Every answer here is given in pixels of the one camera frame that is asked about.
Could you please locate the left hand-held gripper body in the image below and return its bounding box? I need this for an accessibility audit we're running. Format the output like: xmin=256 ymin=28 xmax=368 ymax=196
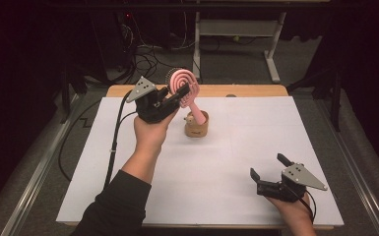
xmin=125 ymin=76 xmax=180 ymax=125

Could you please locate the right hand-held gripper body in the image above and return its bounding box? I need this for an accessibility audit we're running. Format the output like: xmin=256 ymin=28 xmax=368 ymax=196
xmin=256 ymin=162 xmax=329 ymax=204

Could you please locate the pink hairbrush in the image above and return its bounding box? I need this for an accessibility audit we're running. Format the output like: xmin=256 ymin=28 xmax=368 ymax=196
xmin=164 ymin=67 xmax=208 ymax=126

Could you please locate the tan pot with bear figure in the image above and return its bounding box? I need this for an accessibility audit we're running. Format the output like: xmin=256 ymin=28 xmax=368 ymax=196
xmin=183 ymin=110 xmax=210 ymax=138

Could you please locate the person's left hand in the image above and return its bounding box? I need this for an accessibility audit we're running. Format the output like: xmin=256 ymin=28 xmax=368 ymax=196
xmin=133 ymin=108 xmax=180 ymax=153

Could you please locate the person's right hand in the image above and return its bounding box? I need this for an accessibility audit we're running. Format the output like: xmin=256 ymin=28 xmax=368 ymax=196
xmin=265 ymin=193 xmax=315 ymax=228

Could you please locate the white table sheet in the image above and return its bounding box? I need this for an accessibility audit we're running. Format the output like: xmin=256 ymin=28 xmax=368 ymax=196
xmin=56 ymin=95 xmax=345 ymax=227

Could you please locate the dark stand leg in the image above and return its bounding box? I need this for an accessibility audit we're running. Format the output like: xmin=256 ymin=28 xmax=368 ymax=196
xmin=60 ymin=62 xmax=88 ymax=124
xmin=288 ymin=68 xmax=343 ymax=132

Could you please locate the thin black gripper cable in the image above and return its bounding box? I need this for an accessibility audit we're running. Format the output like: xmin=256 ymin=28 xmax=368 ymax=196
xmin=291 ymin=185 xmax=317 ymax=224

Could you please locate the tangle of black floor cables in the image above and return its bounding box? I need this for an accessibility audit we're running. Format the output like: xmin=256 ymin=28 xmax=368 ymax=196
xmin=119 ymin=19 xmax=195 ymax=83

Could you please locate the thick black gripper cable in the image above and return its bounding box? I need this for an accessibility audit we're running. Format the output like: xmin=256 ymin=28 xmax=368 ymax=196
xmin=102 ymin=90 xmax=137 ymax=191

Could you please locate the aluminium floor rail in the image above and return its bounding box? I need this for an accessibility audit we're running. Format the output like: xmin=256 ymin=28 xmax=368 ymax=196
xmin=0 ymin=92 xmax=80 ymax=236
xmin=314 ymin=97 xmax=379 ymax=236

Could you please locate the grey metal stand frame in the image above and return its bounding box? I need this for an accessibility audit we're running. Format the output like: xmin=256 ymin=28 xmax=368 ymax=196
xmin=192 ymin=11 xmax=288 ymax=85

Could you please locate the thin black floor cable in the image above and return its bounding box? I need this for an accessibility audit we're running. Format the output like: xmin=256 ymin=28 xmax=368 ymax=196
xmin=57 ymin=98 xmax=103 ymax=182

